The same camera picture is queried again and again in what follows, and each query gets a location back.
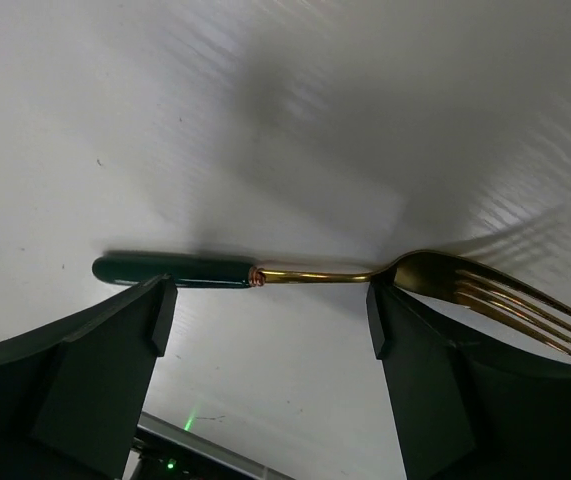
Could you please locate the gold fork green handle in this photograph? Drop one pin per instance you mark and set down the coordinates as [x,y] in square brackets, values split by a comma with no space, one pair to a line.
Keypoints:
[437,275]

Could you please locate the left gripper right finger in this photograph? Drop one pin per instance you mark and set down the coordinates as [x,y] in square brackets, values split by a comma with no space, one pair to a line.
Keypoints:
[465,405]

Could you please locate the aluminium rail front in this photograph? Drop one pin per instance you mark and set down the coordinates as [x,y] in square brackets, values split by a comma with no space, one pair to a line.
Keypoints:
[165,451]

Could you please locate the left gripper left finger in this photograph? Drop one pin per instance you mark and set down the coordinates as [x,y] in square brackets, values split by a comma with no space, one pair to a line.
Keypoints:
[72,391]

